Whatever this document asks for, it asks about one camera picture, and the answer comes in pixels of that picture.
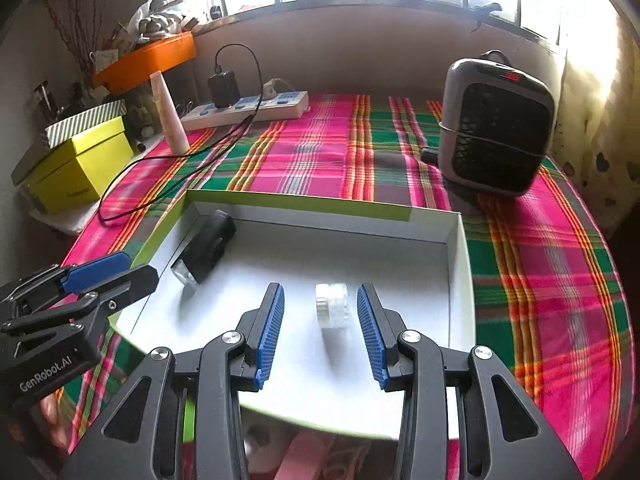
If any white round jar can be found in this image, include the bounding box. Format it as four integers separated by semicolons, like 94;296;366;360
314;283;349;330

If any striped white box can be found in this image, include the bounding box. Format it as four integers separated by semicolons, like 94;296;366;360
40;99;127;150

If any orange tray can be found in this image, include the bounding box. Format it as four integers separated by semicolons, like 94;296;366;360
91;32;196;96

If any person hand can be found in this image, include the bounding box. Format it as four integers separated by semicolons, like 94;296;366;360
39;390;66;441

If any beige cosmetic tube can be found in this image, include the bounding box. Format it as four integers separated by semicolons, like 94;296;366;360
150;70;190;156

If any black charger adapter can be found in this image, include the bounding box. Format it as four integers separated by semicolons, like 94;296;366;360
207;65;240;108

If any yellow box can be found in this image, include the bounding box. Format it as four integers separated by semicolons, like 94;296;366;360
11;116;134;214

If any pink oblong case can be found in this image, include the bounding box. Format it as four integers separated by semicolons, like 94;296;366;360
274;429;334;480

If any white green cardboard tray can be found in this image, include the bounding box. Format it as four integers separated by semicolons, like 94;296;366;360
114;191;476;439

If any floral cream curtain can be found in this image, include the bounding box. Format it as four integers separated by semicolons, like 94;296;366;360
550;12;639;236

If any black charger cable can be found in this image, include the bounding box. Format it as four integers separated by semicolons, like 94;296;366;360
95;41;266;226

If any white panda fan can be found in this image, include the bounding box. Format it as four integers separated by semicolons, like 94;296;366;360
243;422;288;474

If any black rectangular device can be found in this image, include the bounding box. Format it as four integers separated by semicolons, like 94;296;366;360
171;210;236;287

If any white power strip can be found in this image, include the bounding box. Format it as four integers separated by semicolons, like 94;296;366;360
181;91;309;131

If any grey black space heater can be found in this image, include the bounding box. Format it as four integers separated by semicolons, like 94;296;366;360
437;52;555;196

